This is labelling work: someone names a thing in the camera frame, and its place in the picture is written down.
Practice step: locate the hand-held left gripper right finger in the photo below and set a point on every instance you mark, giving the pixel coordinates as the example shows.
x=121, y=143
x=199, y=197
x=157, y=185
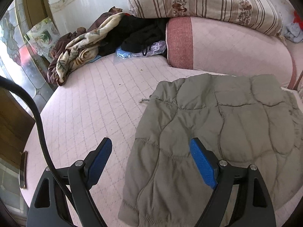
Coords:
x=203, y=165

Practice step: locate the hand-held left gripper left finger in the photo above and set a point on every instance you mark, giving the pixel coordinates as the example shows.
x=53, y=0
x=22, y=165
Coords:
x=99, y=163

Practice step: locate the olive quilted hooded jacket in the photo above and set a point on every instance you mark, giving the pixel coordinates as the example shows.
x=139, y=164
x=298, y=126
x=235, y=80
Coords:
x=224, y=127

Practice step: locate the black clothes pile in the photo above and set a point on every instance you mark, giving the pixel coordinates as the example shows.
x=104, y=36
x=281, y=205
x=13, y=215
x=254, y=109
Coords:
x=137, y=35

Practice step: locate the pink quilted bed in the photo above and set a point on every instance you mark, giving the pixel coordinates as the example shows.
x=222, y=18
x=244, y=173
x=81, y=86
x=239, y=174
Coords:
x=94, y=99

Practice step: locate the wooden cabinet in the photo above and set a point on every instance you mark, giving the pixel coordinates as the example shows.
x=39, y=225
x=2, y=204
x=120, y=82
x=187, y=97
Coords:
x=14, y=127

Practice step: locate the blue plastic bag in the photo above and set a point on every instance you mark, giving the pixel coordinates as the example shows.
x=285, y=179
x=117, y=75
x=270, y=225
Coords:
x=125, y=53

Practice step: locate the cream and brown floral blanket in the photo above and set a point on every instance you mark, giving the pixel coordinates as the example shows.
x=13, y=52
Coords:
x=78, y=49

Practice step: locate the pink cushion with rose band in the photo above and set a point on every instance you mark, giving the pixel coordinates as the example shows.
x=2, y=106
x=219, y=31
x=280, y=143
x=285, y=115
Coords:
x=236, y=47

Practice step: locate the clear purple plastic bag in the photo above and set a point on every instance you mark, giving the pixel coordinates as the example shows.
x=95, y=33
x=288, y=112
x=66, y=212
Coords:
x=157, y=47

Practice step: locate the plastic wrapped picture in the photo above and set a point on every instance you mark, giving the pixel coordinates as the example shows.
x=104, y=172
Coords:
x=41, y=36

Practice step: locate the grey-blue cloth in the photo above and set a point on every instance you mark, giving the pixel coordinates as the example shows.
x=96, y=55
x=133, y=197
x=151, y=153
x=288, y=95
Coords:
x=293, y=32

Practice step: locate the striped floral pillow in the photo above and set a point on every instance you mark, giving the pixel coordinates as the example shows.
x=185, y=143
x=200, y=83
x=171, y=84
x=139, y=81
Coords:
x=201, y=0

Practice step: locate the red cloth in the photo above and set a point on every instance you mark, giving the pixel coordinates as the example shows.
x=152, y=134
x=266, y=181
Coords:
x=298, y=19

